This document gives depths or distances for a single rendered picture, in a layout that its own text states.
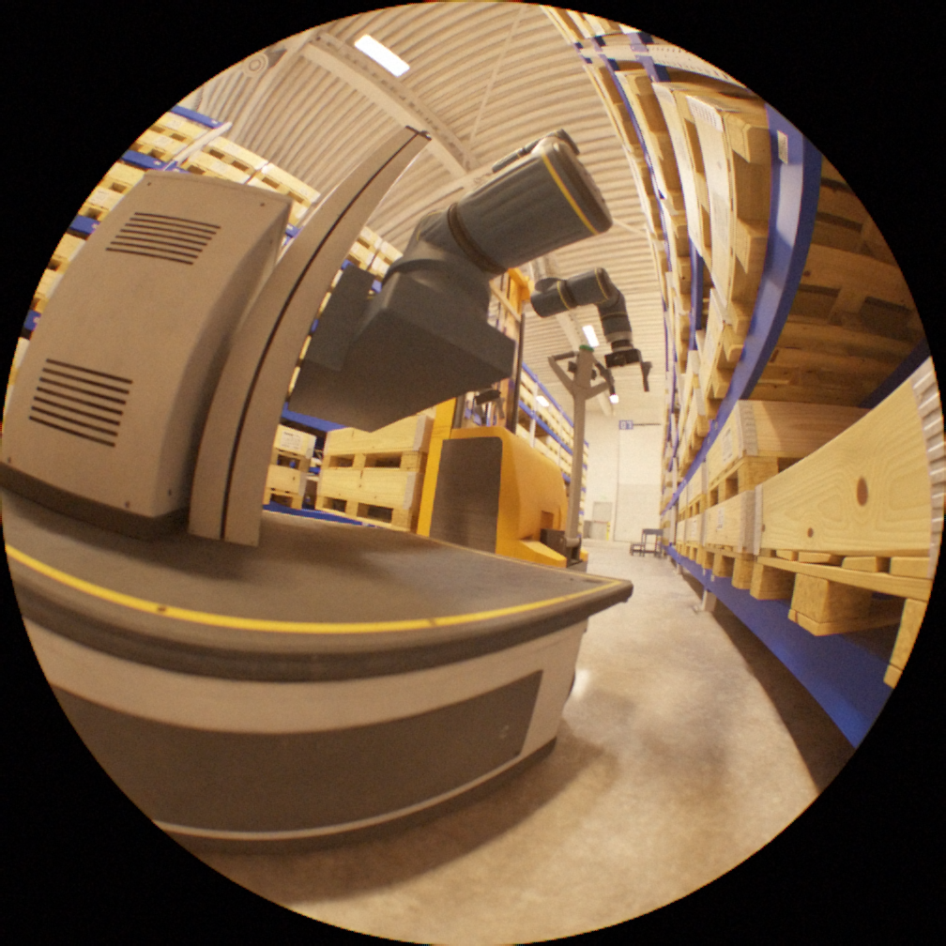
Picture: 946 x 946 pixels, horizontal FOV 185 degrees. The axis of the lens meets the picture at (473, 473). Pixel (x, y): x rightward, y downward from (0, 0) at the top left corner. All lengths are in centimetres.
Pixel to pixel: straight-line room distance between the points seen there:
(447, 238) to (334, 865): 97
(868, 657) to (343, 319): 105
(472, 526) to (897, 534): 137
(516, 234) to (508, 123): 701
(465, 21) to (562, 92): 241
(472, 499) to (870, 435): 136
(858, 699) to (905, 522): 28
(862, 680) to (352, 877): 71
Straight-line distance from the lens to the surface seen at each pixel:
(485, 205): 58
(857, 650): 66
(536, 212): 54
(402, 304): 44
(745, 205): 105
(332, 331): 56
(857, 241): 137
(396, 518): 170
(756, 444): 123
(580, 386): 160
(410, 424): 178
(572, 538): 144
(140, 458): 42
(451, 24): 763
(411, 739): 29
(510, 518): 124
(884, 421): 53
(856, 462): 59
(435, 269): 58
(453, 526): 140
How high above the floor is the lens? 45
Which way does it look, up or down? 9 degrees up
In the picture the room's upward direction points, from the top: 8 degrees clockwise
